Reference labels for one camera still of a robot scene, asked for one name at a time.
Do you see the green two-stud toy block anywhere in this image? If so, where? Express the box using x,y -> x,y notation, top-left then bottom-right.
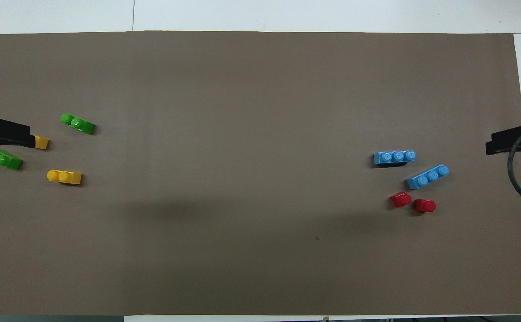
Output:
60,113 -> 96,135
0,148 -> 24,170

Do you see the blue three-stud toy block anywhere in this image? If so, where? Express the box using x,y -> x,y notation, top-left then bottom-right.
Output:
373,149 -> 417,169
406,164 -> 450,190

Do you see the brown paper table mat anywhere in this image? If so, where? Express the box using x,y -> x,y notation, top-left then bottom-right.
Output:
0,30 -> 521,316

